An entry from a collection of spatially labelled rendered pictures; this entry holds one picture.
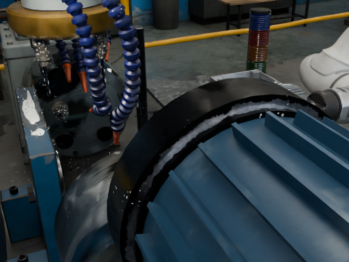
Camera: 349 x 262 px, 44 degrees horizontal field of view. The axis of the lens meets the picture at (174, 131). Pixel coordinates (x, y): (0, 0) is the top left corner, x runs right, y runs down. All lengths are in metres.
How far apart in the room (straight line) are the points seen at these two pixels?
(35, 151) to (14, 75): 0.57
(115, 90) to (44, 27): 0.41
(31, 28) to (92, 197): 0.28
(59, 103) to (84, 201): 0.48
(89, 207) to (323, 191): 0.39
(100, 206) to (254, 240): 0.37
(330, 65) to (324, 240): 1.04
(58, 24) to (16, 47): 0.55
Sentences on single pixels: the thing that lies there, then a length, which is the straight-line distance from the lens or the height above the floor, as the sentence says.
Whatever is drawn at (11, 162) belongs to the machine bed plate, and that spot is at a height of 0.80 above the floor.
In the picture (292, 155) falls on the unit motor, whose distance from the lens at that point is 0.24.
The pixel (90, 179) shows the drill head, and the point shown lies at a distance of 0.60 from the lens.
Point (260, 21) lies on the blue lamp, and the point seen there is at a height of 1.19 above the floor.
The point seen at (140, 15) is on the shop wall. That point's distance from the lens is 6.27.
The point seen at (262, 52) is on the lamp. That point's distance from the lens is 1.28.
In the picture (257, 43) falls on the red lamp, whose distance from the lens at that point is 1.27.
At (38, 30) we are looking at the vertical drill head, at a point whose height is 1.31.
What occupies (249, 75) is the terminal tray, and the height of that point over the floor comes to 1.14.
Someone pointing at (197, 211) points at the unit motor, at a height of 1.34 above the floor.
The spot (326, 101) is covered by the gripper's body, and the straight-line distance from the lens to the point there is 1.06.
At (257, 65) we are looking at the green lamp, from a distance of 1.28.
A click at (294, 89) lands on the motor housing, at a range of 1.01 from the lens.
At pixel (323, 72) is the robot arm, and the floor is 1.08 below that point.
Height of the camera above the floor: 1.47
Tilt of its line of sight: 27 degrees down
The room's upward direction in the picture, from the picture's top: 1 degrees counter-clockwise
